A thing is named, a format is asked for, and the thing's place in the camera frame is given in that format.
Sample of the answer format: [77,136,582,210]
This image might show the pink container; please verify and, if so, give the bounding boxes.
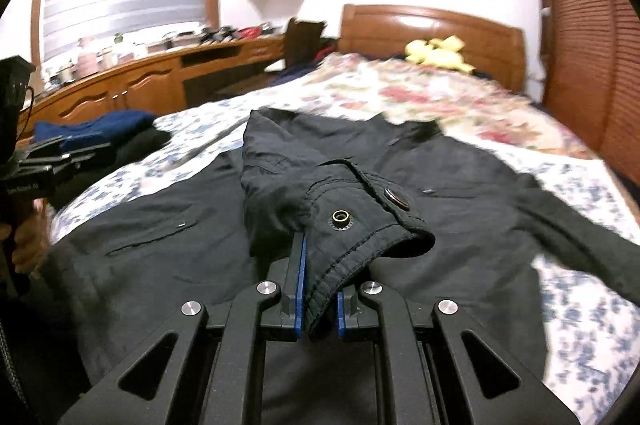
[77,36,101,73]

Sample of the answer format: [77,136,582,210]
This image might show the blue floral bedspread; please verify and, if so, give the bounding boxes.
[50,70,632,406]

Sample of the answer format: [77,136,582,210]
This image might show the red floral quilt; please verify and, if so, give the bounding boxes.
[310,52,596,161]

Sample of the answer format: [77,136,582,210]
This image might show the yellow plush toy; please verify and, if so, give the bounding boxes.
[404,36,475,74]

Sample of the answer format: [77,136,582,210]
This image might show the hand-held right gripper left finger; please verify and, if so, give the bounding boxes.
[57,232,307,425]

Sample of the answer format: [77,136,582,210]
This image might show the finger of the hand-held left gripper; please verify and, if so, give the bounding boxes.
[10,152,101,182]
[30,136,113,158]

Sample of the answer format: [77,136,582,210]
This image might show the wooden bed headboard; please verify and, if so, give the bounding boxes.
[339,4,527,93]

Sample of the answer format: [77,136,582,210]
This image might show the blue garment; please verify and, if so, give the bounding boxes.
[34,111,157,151]

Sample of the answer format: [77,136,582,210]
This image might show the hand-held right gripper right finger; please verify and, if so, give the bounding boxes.
[336,277,583,425]

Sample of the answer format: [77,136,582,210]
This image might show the wooden desk cabinet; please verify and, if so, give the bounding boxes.
[20,34,288,141]

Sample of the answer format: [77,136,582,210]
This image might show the person's left hand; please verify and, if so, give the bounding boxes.
[9,198,47,277]

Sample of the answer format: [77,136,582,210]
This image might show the wooden louvered wardrobe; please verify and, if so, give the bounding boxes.
[525,0,640,183]

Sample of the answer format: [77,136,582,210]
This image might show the black jacket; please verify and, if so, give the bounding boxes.
[42,108,640,425]

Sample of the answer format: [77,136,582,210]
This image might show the dark chair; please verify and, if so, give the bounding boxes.
[282,18,328,71]

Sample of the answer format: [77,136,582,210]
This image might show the black folded garment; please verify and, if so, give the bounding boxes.
[107,128,173,166]

